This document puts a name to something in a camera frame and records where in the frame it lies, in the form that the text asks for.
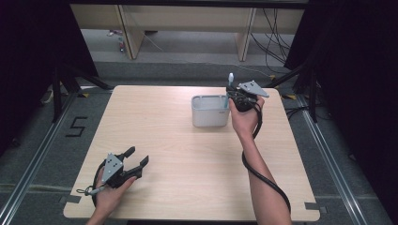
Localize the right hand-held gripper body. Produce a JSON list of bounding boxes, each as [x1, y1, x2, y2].
[[225, 80, 270, 113]]

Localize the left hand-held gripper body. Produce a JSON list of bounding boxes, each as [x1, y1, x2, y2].
[[100, 152, 139, 189]]

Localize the white plastic holder box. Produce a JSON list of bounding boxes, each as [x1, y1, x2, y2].
[[191, 94, 233, 128]]

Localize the person's right hand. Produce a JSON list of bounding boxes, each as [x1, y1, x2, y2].
[[228, 95, 267, 141]]

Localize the person's left hand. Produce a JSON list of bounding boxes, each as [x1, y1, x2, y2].
[[93, 168, 138, 220]]

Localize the black metal stand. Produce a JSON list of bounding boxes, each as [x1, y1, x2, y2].
[[51, 64, 114, 124], [264, 60, 319, 124]]

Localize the light wooden bench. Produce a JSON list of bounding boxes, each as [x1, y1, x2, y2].
[[69, 3, 306, 63]]

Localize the white floor object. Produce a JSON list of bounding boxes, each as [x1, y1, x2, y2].
[[39, 85, 64, 106]]

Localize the dark curtain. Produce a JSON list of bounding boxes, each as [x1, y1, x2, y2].
[[0, 0, 99, 158], [283, 0, 398, 218]]

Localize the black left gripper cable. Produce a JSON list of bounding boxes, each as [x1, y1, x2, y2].
[[91, 158, 109, 208]]

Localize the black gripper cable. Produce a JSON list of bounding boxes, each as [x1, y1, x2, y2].
[[91, 158, 109, 208], [241, 100, 293, 216]]

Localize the thin white floor cable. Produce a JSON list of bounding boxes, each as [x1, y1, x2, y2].
[[200, 60, 272, 78]]

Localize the silver cable plug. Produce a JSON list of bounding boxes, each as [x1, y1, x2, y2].
[[75, 185, 106, 198]]

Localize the black floor cables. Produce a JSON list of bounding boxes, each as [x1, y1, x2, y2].
[[283, 104, 332, 122]]

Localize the hanging black cable bundle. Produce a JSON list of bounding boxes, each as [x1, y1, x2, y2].
[[250, 7, 297, 75]]

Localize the aluminium floor rail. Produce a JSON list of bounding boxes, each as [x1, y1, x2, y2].
[[0, 90, 79, 225], [295, 93, 369, 225]]

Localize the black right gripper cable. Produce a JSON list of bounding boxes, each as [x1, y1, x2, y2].
[[241, 100, 293, 216]]

